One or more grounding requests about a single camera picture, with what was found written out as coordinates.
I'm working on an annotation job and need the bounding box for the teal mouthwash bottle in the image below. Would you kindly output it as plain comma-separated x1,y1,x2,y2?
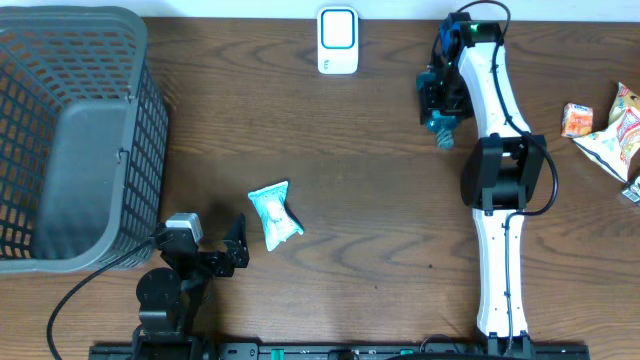
416,71,458,150

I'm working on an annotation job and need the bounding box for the white barcode scanner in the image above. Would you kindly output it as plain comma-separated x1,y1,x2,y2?
317,6,359,75

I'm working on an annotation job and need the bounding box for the small orange box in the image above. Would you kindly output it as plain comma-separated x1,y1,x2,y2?
561,103,593,138

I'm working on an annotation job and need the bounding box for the yellow snack bag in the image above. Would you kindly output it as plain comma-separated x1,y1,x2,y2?
573,83,639,183

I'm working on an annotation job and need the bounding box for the light teal candy packet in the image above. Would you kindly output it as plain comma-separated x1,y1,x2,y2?
248,180,304,252

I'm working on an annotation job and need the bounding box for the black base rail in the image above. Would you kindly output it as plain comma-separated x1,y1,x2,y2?
88,341,591,360

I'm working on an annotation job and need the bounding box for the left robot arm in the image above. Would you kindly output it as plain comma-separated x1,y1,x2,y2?
131,213,250,360

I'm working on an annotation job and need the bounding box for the small dark green box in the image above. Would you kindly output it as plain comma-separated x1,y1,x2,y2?
621,174,640,206

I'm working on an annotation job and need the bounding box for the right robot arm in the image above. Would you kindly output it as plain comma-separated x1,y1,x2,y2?
416,7,551,359

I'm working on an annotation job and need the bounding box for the grey plastic mesh basket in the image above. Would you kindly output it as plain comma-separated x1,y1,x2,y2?
1,6,169,274

